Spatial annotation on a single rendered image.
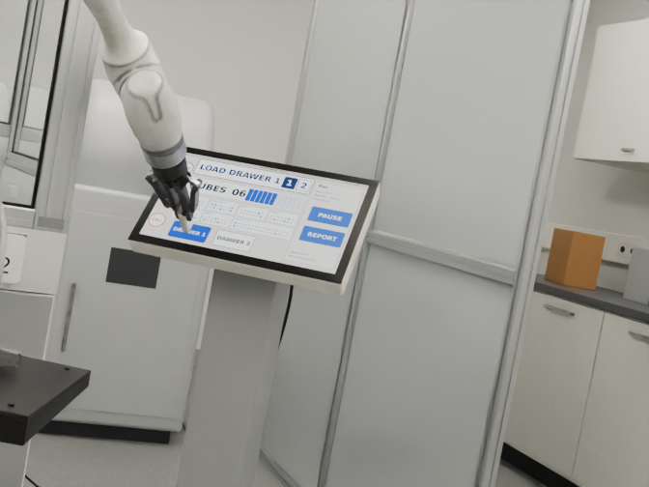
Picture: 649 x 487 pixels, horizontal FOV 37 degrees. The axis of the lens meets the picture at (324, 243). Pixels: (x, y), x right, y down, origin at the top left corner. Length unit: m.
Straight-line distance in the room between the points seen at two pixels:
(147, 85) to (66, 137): 0.45
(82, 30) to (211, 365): 0.83
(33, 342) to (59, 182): 0.38
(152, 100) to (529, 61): 1.16
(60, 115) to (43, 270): 0.36
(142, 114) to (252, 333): 0.63
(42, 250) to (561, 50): 1.36
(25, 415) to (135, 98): 0.79
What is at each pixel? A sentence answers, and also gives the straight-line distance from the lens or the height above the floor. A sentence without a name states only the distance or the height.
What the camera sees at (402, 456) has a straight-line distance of 2.99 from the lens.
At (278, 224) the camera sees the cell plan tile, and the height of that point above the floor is 1.06.
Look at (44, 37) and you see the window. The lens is 2.33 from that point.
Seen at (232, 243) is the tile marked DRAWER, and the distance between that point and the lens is 2.20.
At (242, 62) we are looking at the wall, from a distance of 5.66.
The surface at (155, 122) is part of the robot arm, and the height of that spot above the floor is 1.23.
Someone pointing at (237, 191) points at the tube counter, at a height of 1.11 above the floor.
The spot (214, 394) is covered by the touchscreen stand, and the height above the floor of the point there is 0.63.
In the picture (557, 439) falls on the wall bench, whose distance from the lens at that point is 4.50.
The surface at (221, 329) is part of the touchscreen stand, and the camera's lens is 2.31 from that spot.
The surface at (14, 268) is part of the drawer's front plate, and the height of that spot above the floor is 0.85.
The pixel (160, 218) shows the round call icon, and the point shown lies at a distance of 2.29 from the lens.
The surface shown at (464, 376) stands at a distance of 2.70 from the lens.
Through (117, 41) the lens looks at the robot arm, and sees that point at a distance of 2.00.
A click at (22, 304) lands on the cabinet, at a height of 0.77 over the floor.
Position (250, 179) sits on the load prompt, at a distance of 2.32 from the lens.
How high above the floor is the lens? 1.16
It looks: 3 degrees down
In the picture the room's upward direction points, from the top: 10 degrees clockwise
